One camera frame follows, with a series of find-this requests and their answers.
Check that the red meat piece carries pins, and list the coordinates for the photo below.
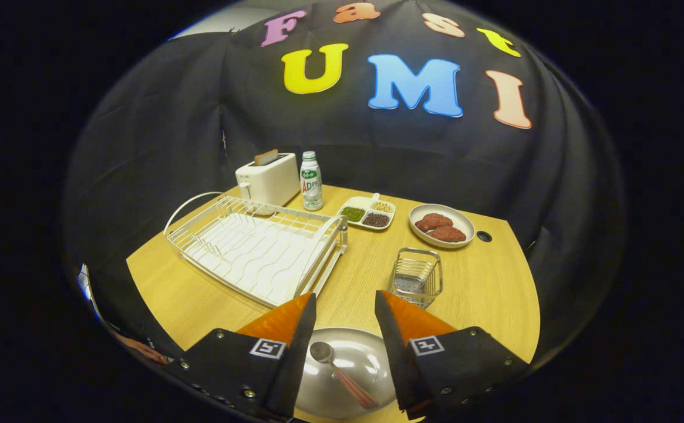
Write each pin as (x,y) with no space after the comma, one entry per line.
(447,234)
(434,222)

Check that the white bottle with green label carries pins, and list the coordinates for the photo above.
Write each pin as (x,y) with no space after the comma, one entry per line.
(311,188)

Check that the beige round plate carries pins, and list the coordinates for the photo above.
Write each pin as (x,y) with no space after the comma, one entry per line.
(353,352)

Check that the pile of yellow soybeans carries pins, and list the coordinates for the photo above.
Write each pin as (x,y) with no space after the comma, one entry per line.
(382,207)

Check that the beige plate with meat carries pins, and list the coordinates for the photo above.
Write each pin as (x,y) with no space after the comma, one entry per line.
(456,216)

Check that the black backdrop cloth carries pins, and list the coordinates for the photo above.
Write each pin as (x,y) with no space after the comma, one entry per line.
(171,147)

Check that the brown toast slice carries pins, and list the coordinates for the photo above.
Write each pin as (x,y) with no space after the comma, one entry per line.
(266,157)

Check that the pile of green beans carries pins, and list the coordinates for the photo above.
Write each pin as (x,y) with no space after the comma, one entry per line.
(353,214)

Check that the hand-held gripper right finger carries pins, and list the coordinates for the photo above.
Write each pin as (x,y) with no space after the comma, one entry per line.
(397,358)

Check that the pile of dark red beans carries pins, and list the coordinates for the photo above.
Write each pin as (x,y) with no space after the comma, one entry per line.
(376,220)

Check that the white divided tray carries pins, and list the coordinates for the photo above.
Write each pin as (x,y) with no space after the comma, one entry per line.
(359,201)

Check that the white toaster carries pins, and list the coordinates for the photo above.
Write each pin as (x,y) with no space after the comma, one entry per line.
(271,179)

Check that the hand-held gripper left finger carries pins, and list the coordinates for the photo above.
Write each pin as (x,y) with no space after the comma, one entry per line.
(295,364)

